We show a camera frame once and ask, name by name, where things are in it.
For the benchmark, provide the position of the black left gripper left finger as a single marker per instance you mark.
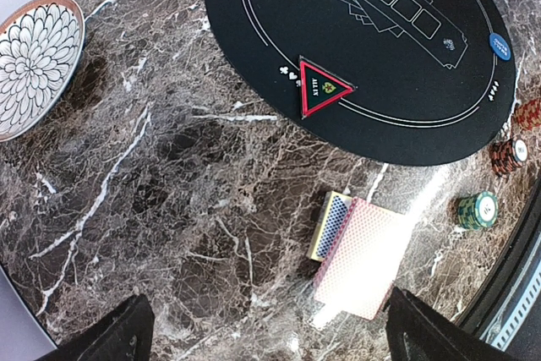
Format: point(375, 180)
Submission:
point(125, 333)

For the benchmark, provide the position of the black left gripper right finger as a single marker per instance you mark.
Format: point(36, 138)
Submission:
point(415, 331)

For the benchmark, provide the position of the green poker chip stack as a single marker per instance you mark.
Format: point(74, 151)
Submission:
point(479, 211)

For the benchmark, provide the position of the brown poker chip stack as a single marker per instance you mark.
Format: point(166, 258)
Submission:
point(508, 156)

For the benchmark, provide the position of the red poker chip stack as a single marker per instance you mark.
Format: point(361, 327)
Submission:
point(527, 115)

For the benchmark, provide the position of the blue small blind button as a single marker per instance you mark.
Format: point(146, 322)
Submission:
point(500, 47)

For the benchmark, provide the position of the red playing card deck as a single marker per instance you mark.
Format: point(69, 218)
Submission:
point(364, 259)

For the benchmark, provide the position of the round black poker mat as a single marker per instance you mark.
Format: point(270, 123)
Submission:
point(429, 88)

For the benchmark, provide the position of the floral patterned ceramic bowl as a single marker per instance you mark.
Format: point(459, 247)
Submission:
point(41, 44)

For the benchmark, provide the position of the white slotted cable duct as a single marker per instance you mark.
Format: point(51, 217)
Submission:
point(519, 313)

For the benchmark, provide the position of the black front table rail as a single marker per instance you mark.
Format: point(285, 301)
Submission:
point(503, 284)

